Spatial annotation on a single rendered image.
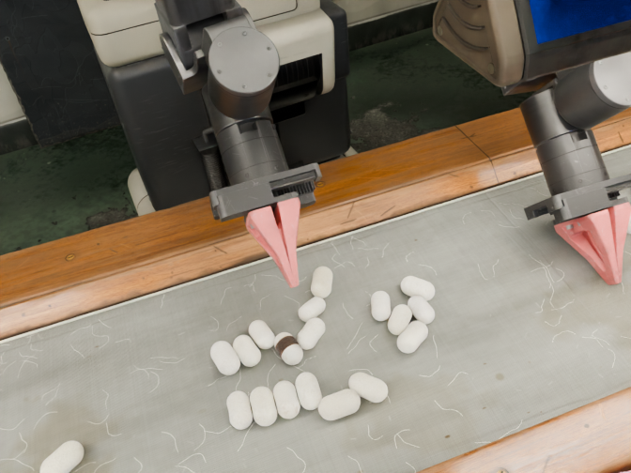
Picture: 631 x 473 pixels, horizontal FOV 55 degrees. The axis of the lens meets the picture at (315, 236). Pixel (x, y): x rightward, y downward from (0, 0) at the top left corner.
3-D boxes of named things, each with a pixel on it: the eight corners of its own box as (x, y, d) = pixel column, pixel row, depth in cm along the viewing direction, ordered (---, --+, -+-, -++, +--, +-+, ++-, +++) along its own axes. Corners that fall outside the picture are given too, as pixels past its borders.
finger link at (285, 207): (325, 275, 53) (292, 175, 54) (246, 299, 51) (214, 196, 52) (314, 282, 59) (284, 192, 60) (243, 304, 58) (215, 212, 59)
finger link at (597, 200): (658, 274, 57) (623, 181, 58) (593, 295, 56) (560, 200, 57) (613, 280, 64) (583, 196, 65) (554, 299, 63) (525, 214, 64)
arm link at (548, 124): (549, 92, 66) (505, 102, 64) (592, 64, 59) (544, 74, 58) (571, 151, 65) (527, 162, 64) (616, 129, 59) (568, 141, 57)
